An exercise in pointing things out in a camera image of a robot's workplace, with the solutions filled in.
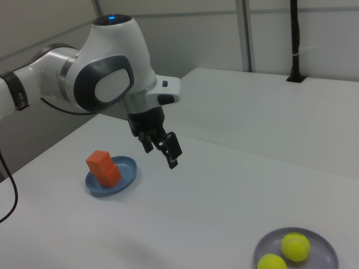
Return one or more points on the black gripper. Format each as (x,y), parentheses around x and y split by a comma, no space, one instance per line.
(147,122)

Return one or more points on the purple plate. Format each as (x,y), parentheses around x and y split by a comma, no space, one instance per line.
(322,246)

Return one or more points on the yellow tennis ball black print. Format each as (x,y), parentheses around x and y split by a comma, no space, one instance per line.
(296,246)

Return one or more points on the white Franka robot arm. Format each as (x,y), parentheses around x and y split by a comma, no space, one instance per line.
(117,47)

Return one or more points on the plain yellow tennis ball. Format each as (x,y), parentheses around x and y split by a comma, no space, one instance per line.
(272,263)

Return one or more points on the black camera stand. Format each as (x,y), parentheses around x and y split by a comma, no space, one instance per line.
(295,33)

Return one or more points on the orange cube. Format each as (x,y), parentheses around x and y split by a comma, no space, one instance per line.
(110,178)
(96,162)

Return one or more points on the blue plate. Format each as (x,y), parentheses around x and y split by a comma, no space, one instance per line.
(126,171)

